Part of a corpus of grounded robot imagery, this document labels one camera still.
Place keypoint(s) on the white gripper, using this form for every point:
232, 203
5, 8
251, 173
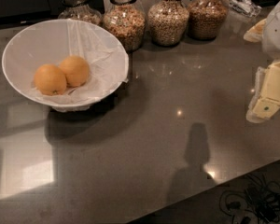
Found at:
277, 34

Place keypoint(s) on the orange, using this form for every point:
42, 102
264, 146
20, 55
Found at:
50, 80
76, 70

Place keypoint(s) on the white bowl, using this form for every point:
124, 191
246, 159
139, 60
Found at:
18, 64

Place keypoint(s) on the white paper bowl liner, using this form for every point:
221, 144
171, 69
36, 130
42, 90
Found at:
107, 59

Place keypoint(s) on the clear plastic bag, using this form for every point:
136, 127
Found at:
245, 7

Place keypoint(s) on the leftmost glass jar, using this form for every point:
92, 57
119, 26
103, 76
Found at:
80, 10

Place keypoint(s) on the dark cabinet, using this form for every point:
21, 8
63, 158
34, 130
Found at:
21, 0

